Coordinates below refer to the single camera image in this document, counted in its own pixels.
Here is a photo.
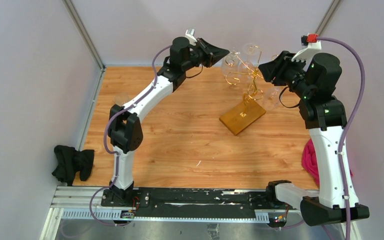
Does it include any aluminium frame rail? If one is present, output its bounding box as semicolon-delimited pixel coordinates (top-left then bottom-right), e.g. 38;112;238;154
39;193;362;240

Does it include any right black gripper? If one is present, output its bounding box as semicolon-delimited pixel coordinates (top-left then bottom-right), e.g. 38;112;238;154
257;50;314;100

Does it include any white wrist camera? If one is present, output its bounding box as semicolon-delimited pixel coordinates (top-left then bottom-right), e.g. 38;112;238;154
291;33;322;62
184;28;198;46

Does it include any pink cloth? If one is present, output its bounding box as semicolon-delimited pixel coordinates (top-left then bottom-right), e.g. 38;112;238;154
301;139;354;188

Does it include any gold wire glass rack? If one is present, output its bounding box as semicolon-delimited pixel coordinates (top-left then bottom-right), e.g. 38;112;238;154
219;46;279;137

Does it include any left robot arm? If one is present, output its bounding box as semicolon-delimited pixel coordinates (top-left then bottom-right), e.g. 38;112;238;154
103;36;230;207

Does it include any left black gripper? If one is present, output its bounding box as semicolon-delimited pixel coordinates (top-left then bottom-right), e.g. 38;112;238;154
181;38;229;72

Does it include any clear wine glass back top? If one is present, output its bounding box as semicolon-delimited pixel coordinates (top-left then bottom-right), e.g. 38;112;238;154
238;43;262;81

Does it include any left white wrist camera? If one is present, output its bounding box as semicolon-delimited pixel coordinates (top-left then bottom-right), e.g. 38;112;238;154
184;28;198;46

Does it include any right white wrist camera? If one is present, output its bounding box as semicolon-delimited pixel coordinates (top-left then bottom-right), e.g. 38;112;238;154
291;33;322;62

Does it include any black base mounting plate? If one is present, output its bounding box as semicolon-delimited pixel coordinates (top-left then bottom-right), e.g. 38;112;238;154
100;187;295;221

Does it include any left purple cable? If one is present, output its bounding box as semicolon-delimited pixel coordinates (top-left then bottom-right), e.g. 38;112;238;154
89;44;173;228

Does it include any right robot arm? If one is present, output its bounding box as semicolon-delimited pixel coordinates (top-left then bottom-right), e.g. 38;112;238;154
258;51;370;226

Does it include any clear ribbed wine glass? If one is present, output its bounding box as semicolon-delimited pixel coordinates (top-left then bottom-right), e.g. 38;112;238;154
114;92;131;106

